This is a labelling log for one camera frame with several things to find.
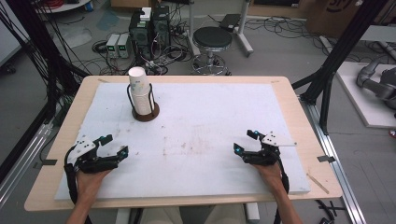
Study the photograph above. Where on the white platform board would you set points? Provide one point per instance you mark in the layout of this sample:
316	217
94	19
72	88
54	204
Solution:
361	102

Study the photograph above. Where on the person's left hand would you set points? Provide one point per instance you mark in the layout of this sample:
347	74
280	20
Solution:
88	185

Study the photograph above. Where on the aluminium rail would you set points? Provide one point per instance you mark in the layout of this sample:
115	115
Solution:
21	168
339	174

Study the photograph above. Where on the person's right hand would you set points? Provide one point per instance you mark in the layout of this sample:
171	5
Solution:
272	175

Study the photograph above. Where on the white foam board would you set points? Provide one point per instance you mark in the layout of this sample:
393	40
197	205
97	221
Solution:
199	124

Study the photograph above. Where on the thin wooden stick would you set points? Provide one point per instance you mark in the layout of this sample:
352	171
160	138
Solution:
317	183

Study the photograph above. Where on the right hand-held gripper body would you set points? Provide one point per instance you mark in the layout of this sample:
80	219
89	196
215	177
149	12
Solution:
263	157

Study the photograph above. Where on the small white box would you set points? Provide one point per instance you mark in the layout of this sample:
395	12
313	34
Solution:
145	14

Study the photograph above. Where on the black round stool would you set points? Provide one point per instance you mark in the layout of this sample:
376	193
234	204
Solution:
212	37

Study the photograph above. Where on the stack of white paper cups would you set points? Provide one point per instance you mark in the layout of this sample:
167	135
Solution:
140	90

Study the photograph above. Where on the black computer tower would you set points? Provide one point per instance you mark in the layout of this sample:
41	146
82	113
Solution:
161	26
140	37

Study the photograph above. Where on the black metal frame post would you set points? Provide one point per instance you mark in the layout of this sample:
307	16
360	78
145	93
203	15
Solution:
339	53
40	46

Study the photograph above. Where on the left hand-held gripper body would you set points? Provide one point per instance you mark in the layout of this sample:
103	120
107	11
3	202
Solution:
88	163

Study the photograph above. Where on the person's beige trouser leg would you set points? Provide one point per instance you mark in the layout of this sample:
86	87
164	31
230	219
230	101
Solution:
227	214
162	216

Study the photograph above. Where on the white metal stand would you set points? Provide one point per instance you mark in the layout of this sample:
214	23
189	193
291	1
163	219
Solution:
244	40

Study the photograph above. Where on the brown cardboard box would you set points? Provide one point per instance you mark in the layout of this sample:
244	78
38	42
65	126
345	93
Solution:
330	17

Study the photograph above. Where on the black tape piece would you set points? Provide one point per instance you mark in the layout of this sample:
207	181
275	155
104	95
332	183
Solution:
49	162
326	158

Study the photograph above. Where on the grey power supply unit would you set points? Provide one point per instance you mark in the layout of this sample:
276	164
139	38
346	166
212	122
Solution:
124	45
112	45

